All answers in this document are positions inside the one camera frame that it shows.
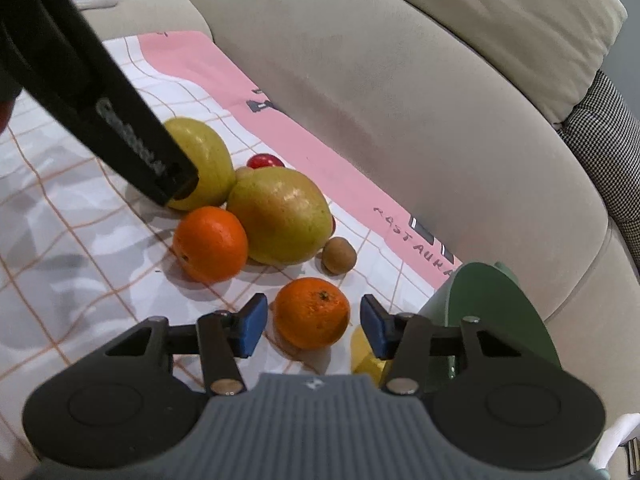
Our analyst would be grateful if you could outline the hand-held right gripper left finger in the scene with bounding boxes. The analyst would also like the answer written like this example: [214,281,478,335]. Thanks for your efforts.
[102,293,269,395]

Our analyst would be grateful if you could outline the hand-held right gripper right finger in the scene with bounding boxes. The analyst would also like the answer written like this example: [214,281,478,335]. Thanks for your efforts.
[360,293,526,395]

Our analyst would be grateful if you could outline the orange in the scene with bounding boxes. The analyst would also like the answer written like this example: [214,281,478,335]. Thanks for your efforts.
[272,276,351,351]
[172,205,250,284]

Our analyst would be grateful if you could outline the yellow fruits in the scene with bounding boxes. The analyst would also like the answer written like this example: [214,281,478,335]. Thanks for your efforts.
[226,166,335,266]

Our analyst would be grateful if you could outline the green bowl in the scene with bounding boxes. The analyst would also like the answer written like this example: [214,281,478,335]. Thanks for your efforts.
[417,261,564,397]

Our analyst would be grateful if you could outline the pink checkered printed mat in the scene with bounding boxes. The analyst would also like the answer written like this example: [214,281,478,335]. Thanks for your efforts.
[0,30,463,461]

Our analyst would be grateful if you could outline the beige sofa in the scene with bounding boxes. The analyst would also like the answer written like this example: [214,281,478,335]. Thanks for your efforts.
[60,0,640,441]

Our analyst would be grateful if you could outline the houndstooth cushion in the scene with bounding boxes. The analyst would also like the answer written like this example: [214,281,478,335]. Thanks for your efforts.
[556,70,640,278]

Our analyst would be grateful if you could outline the beige pillow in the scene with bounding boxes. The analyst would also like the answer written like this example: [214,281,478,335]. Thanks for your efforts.
[377,0,629,128]

